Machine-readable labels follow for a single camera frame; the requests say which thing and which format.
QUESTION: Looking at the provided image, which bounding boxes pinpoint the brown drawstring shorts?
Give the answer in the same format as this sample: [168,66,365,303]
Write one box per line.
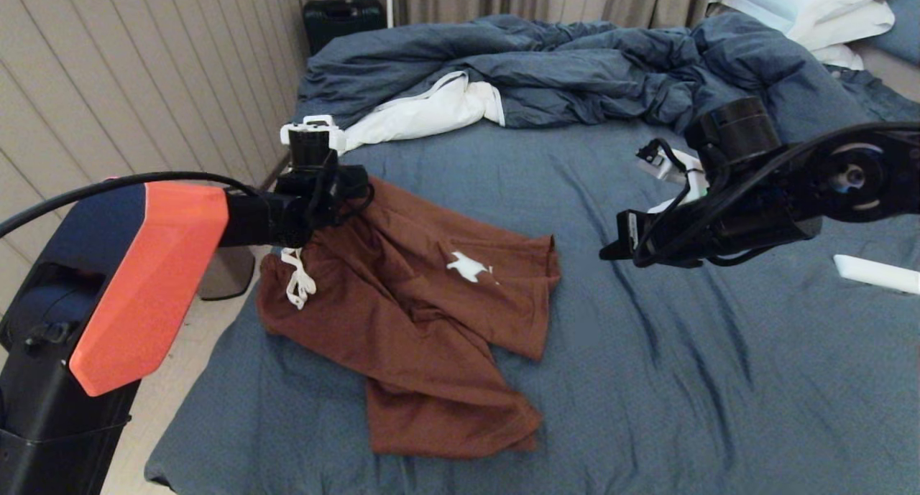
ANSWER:
[257,177,561,458]

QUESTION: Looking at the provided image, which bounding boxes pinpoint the bronze trash bin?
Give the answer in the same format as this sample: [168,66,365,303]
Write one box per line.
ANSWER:
[198,245,256,300]

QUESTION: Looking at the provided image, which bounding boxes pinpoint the flat white rectangular object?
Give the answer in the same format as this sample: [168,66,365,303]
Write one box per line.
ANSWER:
[834,254,920,296]

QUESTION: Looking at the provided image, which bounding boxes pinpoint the blue bed sheet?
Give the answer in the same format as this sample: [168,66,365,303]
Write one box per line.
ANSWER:
[145,68,920,495]

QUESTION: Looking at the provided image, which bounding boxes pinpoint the black suitcase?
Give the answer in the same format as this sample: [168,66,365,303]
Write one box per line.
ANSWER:
[303,0,387,56]

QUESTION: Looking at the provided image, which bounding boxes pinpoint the crumpled blue duvet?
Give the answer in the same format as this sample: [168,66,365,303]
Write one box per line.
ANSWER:
[296,12,881,147]

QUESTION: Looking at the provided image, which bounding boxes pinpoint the beige headboard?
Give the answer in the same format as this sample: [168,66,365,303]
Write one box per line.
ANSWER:
[848,44,920,104]

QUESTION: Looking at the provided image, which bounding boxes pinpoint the blue pillow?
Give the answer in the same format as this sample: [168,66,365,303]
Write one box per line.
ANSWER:
[862,0,920,68]

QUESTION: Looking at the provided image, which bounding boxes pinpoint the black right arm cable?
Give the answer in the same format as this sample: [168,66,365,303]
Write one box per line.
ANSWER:
[632,120,920,267]

